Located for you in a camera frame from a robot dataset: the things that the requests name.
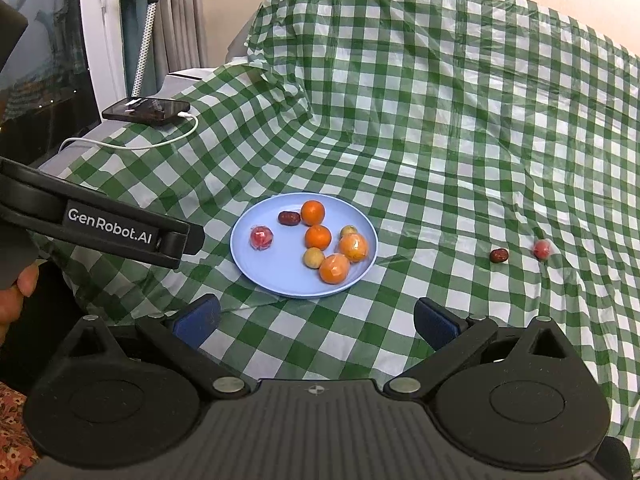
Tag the grey curtain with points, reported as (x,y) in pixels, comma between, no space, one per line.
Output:
(185,10)

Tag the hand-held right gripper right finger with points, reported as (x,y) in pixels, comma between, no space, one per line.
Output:
(435,325)

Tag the person's left hand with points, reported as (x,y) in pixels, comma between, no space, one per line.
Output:
(27,280)

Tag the yellow round fruit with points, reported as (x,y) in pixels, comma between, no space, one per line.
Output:
(313,258)

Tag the bare orange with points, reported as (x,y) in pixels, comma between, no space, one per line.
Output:
(313,212)
(318,237)

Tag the window pane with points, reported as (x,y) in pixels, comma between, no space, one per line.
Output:
(50,60)

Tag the plastic-wrapped orange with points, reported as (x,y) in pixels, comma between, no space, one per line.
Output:
(353,247)
(334,268)

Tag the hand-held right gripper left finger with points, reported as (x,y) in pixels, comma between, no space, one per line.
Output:
(197,320)

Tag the black smartphone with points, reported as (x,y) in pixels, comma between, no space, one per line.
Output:
(145,111)

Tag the green white checked tablecloth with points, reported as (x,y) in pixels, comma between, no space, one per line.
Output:
(450,110)

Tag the small green-yellow fruit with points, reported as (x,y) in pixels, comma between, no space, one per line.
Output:
(348,230)

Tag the dried red date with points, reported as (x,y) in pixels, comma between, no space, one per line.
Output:
(289,218)
(498,255)

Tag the patterned pole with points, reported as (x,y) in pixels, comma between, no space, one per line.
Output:
(145,50)

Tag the white window frame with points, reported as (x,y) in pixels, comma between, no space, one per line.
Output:
(105,35)

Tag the floral clothing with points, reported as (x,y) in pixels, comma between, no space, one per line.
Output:
(12,435)

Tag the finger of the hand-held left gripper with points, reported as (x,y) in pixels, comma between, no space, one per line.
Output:
(177,242)

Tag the dark object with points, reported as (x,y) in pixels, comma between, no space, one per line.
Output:
(10,35)

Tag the plastic-wrapped red fruit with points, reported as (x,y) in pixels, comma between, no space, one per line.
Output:
(542,249)
(261,238)

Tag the light blue plate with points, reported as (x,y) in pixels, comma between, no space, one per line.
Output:
(280,270)

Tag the teal curtain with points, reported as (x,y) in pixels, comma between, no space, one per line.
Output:
(131,20)

